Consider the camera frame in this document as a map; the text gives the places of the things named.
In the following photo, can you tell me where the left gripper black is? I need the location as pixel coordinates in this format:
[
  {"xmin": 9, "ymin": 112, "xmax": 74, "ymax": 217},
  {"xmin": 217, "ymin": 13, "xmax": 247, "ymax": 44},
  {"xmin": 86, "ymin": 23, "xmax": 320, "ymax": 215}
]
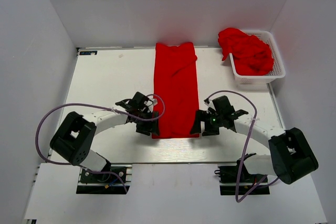
[{"xmin": 135, "ymin": 110, "xmax": 160, "ymax": 136}]

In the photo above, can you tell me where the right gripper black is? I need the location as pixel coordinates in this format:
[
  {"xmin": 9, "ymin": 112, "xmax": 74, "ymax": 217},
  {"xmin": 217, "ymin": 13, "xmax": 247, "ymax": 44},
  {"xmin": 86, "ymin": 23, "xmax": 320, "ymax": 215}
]
[{"xmin": 190, "ymin": 109, "xmax": 224, "ymax": 136}]

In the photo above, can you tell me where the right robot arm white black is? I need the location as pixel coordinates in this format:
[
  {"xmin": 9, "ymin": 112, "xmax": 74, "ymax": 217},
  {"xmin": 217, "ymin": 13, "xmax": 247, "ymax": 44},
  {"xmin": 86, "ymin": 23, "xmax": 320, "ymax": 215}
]
[{"xmin": 190, "ymin": 95, "xmax": 319, "ymax": 185}]

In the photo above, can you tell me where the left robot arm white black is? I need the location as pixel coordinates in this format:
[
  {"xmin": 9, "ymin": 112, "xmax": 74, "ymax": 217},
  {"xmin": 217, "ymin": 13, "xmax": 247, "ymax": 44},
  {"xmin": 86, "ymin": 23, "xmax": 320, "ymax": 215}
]
[{"xmin": 50, "ymin": 92, "xmax": 165, "ymax": 182}]

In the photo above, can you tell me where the red t shirt pile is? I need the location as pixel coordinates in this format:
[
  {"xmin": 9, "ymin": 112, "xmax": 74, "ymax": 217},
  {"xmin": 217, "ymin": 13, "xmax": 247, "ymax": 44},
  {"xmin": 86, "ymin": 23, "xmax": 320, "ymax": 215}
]
[{"xmin": 218, "ymin": 28, "xmax": 274, "ymax": 76}]

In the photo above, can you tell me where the white plastic basket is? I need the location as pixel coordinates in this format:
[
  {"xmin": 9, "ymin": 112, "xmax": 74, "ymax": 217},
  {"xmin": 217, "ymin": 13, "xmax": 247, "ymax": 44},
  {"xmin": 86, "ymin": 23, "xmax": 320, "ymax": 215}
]
[{"xmin": 228, "ymin": 29, "xmax": 286, "ymax": 85}]

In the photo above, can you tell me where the blue table label sticker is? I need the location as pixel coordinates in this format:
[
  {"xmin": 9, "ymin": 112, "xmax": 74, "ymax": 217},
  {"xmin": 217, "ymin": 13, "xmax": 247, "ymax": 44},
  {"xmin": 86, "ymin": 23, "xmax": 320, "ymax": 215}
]
[{"xmin": 79, "ymin": 50, "xmax": 98, "ymax": 56}]

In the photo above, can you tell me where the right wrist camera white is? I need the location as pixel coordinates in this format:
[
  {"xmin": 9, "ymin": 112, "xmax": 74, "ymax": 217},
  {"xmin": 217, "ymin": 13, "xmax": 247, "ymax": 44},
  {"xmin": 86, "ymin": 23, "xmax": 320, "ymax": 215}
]
[{"xmin": 204, "ymin": 99, "xmax": 215, "ymax": 109}]

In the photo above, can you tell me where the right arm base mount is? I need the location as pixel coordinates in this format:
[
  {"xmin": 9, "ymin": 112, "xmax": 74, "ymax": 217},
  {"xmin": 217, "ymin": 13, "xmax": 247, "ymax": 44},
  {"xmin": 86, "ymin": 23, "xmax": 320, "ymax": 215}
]
[{"xmin": 214, "ymin": 165, "xmax": 270, "ymax": 196}]

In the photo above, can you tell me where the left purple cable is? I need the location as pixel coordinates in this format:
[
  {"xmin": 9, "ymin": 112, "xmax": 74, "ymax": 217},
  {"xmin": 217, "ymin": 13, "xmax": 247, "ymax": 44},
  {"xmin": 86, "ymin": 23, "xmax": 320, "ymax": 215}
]
[{"xmin": 35, "ymin": 93, "xmax": 166, "ymax": 193}]

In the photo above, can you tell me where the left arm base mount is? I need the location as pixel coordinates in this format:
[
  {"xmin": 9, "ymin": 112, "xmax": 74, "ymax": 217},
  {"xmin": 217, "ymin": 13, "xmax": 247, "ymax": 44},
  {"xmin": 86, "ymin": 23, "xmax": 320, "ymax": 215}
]
[{"xmin": 76, "ymin": 164, "xmax": 132, "ymax": 195}]

